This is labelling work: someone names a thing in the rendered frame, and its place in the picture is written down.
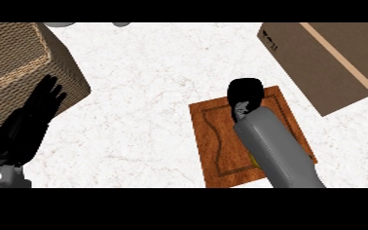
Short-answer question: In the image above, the yellow squash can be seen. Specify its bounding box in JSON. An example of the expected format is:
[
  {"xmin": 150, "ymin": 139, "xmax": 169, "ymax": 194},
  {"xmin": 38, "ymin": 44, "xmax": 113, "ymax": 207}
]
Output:
[{"xmin": 248, "ymin": 154, "xmax": 261, "ymax": 170}]

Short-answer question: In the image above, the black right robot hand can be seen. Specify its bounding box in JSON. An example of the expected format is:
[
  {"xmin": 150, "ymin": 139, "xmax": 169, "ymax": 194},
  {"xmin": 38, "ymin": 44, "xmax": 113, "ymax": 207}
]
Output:
[{"xmin": 226, "ymin": 77, "xmax": 265, "ymax": 123}]

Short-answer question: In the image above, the tan woven wicker basket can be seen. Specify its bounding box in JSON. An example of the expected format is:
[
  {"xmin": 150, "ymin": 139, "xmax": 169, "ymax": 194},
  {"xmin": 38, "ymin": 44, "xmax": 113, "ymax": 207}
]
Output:
[{"xmin": 0, "ymin": 22, "xmax": 91, "ymax": 125}]

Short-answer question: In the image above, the brown wooden cutting board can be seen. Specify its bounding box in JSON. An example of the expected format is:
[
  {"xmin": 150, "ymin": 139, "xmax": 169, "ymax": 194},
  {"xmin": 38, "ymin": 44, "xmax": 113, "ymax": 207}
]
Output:
[{"xmin": 187, "ymin": 85, "xmax": 319, "ymax": 189}]

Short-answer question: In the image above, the brown cardboard box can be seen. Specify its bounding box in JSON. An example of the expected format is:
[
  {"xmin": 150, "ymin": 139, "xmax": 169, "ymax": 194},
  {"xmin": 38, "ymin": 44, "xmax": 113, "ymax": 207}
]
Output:
[{"xmin": 255, "ymin": 22, "xmax": 368, "ymax": 118}]

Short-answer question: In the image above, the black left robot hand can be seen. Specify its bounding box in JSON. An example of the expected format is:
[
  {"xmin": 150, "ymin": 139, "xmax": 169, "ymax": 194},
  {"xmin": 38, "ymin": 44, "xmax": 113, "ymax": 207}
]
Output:
[{"xmin": 0, "ymin": 74, "xmax": 69, "ymax": 168}]

